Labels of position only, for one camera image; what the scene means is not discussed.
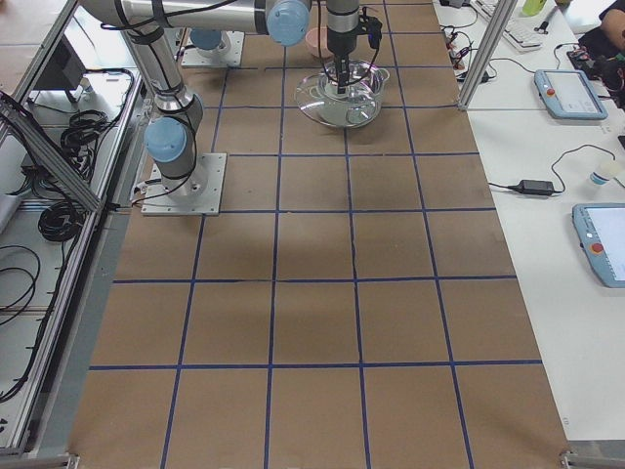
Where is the coiled black cable lower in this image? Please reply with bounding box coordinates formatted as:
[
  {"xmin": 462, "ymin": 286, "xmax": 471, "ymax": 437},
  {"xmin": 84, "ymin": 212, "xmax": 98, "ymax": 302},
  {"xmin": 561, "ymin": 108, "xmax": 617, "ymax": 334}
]
[{"xmin": 38, "ymin": 200, "xmax": 82, "ymax": 242}]

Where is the coiled black cable upper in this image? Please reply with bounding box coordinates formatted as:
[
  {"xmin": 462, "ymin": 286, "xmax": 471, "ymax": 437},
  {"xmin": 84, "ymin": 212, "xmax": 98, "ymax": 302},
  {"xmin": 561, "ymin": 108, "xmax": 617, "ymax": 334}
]
[{"xmin": 60, "ymin": 109, "xmax": 108, "ymax": 162}]

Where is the glass pot lid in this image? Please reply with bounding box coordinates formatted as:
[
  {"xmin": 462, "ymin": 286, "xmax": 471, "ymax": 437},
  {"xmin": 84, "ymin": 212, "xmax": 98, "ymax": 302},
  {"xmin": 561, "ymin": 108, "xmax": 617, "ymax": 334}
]
[{"xmin": 294, "ymin": 72, "xmax": 377, "ymax": 127}]

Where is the lower teach pendant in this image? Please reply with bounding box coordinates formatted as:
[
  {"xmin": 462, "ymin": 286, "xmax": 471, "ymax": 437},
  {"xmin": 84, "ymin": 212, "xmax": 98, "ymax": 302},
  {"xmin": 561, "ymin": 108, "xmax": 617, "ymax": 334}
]
[{"xmin": 571, "ymin": 203, "xmax": 624, "ymax": 288}]

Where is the white keyboard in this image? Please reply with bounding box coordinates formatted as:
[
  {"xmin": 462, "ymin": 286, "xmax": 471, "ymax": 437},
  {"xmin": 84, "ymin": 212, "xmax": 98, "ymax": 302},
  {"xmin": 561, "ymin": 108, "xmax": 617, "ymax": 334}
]
[{"xmin": 471, "ymin": 0, "xmax": 543, "ymax": 53}]

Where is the pink bowl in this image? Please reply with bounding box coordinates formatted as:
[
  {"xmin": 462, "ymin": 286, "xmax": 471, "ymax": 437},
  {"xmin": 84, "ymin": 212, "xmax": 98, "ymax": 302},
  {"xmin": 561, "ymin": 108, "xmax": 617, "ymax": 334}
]
[{"xmin": 305, "ymin": 26, "xmax": 332, "ymax": 60}]

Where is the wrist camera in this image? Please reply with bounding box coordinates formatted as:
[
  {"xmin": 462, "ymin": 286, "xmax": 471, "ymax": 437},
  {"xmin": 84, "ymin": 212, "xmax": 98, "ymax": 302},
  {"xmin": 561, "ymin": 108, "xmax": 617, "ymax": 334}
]
[{"xmin": 359, "ymin": 13, "xmax": 382, "ymax": 51}]

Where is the green bottle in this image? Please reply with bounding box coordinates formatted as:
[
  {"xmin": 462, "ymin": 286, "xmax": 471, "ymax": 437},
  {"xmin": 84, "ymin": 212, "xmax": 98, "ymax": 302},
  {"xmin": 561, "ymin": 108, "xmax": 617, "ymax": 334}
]
[{"xmin": 521, "ymin": 0, "xmax": 546, "ymax": 17}]

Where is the black power adapter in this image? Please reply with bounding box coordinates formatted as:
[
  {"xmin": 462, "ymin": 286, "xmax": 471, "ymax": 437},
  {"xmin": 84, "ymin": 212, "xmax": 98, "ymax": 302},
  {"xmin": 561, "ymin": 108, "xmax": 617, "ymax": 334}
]
[{"xmin": 517, "ymin": 180, "xmax": 556, "ymax": 196}]

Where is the white paper cup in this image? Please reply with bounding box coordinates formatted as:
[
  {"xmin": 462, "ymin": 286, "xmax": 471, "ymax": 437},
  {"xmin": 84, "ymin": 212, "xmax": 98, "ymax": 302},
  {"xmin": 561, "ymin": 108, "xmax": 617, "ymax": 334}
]
[{"xmin": 590, "ymin": 160, "xmax": 624, "ymax": 186}]

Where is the light green steel pot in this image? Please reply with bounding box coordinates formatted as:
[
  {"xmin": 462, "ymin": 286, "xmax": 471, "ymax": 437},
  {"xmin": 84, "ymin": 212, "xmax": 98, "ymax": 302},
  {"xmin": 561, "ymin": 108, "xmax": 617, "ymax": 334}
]
[{"xmin": 311, "ymin": 60, "xmax": 390, "ymax": 128}]

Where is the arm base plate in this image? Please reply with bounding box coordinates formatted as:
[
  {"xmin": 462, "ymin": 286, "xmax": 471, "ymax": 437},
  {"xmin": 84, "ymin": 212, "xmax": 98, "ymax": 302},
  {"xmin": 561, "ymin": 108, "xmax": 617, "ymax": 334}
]
[
  {"xmin": 181, "ymin": 31, "xmax": 245, "ymax": 68},
  {"xmin": 141, "ymin": 153, "xmax": 228, "ymax": 216}
]

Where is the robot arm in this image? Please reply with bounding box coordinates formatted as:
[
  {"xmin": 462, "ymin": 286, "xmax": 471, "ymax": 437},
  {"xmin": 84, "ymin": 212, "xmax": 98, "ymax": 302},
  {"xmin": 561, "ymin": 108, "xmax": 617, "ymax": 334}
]
[
  {"xmin": 189, "ymin": 28, "xmax": 231, "ymax": 56},
  {"xmin": 81, "ymin": 1, "xmax": 312, "ymax": 201}
]

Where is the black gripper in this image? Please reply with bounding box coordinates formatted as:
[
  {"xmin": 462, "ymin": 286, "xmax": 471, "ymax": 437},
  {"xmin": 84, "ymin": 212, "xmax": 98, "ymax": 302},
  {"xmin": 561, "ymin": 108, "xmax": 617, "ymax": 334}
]
[{"xmin": 326, "ymin": 22, "xmax": 357, "ymax": 94}]

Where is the coiled black cable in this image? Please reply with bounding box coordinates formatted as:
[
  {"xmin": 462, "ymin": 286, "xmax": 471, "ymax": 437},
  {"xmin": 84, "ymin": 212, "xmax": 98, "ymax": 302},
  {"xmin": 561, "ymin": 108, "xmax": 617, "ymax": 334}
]
[
  {"xmin": 60, "ymin": 109, "xmax": 108, "ymax": 162},
  {"xmin": 38, "ymin": 200, "xmax": 82, "ymax": 242}
]

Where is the aluminium frame post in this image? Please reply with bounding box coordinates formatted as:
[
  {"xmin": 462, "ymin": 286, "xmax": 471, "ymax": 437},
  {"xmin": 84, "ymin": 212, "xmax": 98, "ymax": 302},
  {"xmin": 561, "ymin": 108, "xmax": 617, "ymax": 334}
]
[{"xmin": 458, "ymin": 0, "xmax": 517, "ymax": 110}]

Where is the upper teach pendant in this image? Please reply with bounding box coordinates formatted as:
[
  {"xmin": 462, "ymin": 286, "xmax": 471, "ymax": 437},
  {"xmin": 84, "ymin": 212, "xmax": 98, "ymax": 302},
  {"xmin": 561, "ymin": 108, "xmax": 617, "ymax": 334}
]
[{"xmin": 533, "ymin": 69, "xmax": 607, "ymax": 120}]

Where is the teach pendant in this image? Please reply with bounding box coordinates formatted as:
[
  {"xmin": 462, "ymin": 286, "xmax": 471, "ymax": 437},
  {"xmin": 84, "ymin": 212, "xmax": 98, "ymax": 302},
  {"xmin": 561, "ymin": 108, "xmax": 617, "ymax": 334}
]
[
  {"xmin": 571, "ymin": 203, "xmax": 624, "ymax": 288},
  {"xmin": 533, "ymin": 69, "xmax": 607, "ymax": 120}
]

